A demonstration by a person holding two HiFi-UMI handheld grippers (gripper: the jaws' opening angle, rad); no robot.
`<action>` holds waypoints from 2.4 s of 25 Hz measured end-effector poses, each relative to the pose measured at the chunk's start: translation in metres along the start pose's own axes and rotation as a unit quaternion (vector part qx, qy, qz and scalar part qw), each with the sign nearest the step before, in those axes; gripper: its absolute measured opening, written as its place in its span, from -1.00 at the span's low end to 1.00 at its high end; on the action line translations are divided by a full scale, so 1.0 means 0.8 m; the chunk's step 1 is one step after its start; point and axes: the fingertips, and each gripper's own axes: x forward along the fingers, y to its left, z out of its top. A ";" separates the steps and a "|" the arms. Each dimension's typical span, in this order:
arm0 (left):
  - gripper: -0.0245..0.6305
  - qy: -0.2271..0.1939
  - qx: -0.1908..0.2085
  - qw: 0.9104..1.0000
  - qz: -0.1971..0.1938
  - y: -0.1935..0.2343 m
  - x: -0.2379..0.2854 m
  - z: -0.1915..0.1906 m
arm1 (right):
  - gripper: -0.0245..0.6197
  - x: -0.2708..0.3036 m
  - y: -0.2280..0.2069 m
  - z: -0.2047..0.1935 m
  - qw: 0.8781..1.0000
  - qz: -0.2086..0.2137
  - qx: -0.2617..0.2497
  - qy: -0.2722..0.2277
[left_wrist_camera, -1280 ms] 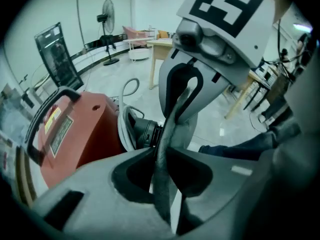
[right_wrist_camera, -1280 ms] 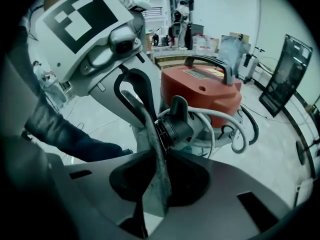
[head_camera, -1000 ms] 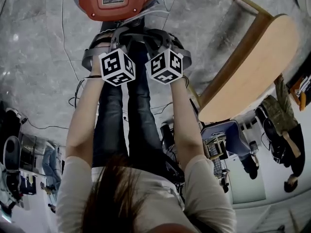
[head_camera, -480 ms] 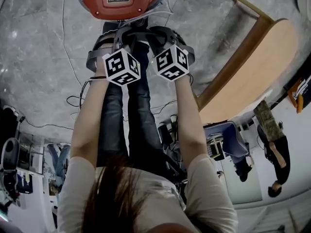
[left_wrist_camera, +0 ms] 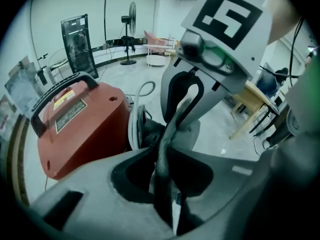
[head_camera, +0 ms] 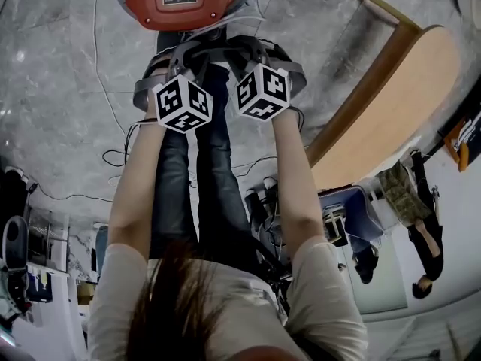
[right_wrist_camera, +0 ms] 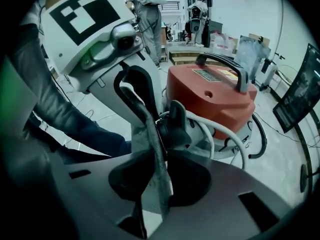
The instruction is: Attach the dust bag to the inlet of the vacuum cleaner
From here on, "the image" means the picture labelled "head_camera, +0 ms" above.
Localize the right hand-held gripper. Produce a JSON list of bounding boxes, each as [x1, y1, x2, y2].
[[226, 35, 291, 122]]

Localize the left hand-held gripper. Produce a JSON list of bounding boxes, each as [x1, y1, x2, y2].
[[152, 40, 214, 134]]

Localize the red vacuum cleaner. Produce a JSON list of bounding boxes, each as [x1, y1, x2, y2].
[[110, 0, 260, 33]]

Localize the person's left forearm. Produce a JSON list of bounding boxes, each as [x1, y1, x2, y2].
[[107, 120, 167, 263]]

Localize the person's right forearm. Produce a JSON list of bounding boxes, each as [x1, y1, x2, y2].
[[270, 107, 328, 257]]

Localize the person's legs in dark jeans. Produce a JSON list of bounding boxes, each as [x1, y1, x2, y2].
[[149, 62, 264, 274]]

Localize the wooden table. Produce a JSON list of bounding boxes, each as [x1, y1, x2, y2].
[[304, 0, 464, 192]]

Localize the metal shelf rack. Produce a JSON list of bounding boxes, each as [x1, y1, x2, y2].
[[24, 205, 71, 276]]

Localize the orange box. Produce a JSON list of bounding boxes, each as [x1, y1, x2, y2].
[[443, 113, 481, 173]]

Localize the person's beige shirt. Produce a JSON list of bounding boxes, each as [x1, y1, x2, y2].
[[86, 235, 370, 361]]

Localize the white round appliance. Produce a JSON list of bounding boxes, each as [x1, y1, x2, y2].
[[1, 215, 29, 271]]

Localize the black floor cable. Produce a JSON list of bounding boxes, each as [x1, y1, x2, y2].
[[101, 120, 159, 168], [25, 180, 114, 204]]

